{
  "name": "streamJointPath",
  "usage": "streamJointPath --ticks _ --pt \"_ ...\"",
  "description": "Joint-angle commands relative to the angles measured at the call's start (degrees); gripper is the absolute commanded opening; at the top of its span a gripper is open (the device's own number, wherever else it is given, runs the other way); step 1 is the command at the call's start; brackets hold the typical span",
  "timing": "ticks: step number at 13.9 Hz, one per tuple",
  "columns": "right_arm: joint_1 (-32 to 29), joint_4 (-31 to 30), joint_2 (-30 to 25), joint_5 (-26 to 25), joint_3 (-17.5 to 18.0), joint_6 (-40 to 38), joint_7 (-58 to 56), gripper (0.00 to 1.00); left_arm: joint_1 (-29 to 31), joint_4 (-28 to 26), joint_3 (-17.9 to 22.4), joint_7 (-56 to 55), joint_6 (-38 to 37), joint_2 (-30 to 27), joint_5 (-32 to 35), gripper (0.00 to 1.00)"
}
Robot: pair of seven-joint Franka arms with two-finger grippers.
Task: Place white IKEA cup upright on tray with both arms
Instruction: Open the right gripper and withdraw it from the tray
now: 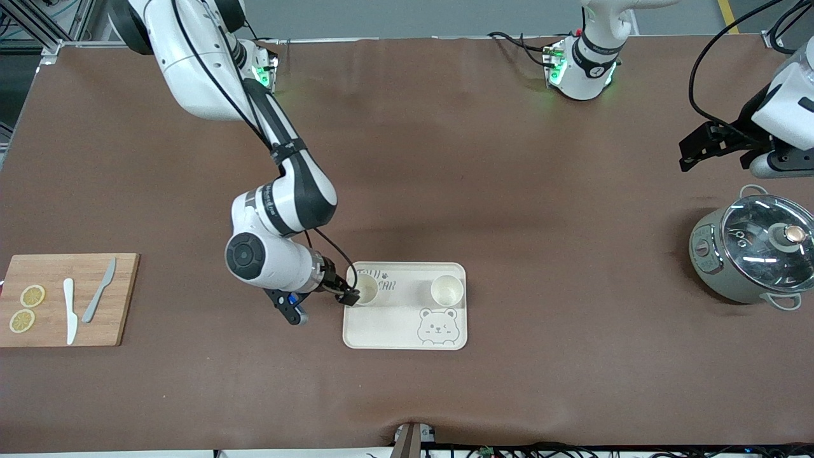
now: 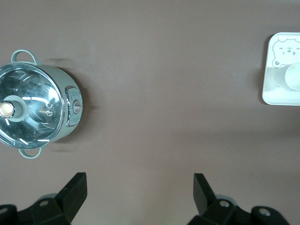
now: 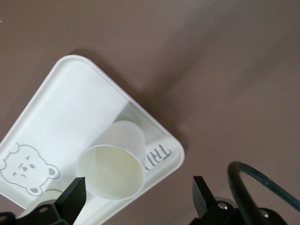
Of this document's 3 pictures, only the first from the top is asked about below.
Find grey table edge bracket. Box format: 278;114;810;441
394;422;437;458

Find white IKEA cup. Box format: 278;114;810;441
350;273;381;308
431;275;464;307

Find white bear print tray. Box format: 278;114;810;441
342;261;468;351

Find white plastic knife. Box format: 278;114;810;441
62;278;79;346

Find grey plastic knife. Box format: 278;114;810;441
81;257;118;324

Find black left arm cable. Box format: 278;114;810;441
689;0;814;137

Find black left base cables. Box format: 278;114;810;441
488;31;555;68

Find glass pot lid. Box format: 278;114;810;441
721;194;814;293

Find green electric cooking pot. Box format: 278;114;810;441
689;184;814;311

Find wooden cutting board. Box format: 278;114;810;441
0;253;140;348

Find aluminium frame profile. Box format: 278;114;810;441
760;0;814;50
0;0;96;64

